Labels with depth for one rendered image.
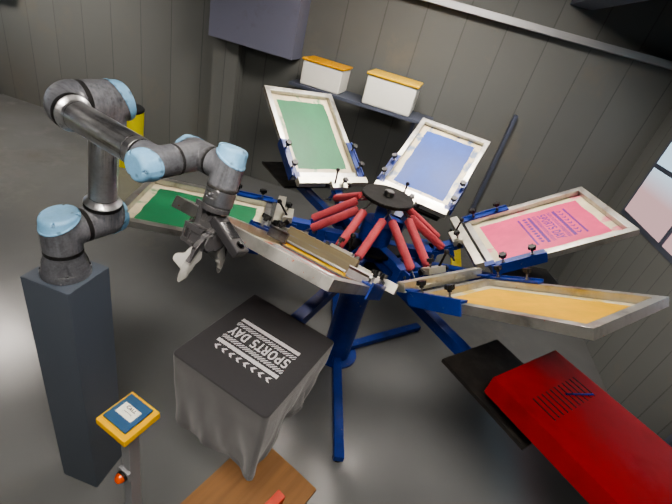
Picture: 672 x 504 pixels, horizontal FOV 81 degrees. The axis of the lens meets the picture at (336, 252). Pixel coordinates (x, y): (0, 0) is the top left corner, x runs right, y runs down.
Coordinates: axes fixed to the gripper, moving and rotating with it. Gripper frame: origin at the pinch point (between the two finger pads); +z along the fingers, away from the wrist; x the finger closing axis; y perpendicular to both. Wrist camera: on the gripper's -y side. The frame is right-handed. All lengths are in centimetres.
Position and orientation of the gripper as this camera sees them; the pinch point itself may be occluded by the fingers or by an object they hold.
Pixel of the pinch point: (201, 278)
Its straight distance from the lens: 110.5
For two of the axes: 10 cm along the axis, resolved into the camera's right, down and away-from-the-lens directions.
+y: -8.5, -4.3, 3.1
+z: -3.6, 8.9, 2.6
